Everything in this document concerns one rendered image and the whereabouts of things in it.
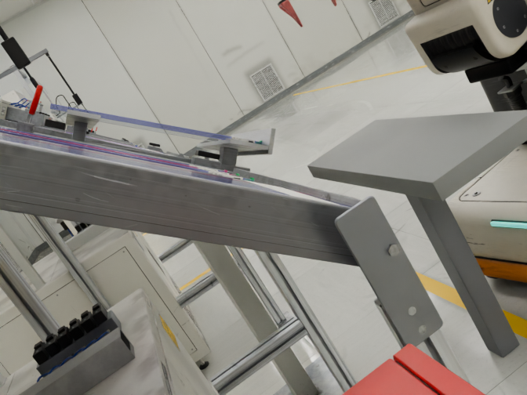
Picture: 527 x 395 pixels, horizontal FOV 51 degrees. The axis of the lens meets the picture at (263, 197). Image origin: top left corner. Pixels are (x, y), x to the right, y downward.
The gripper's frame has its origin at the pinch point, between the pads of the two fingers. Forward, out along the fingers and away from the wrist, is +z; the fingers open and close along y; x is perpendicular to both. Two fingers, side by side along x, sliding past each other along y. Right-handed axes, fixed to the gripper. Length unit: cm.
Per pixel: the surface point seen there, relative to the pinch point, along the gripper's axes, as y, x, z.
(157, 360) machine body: -58, -65, 31
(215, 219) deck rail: -35, -88, 12
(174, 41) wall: -76, 734, -77
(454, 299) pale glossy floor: -4, 9, 93
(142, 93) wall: -158, 715, -37
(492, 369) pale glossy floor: -9, -25, 93
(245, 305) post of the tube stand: -55, -2, 56
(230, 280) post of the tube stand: -55, -2, 47
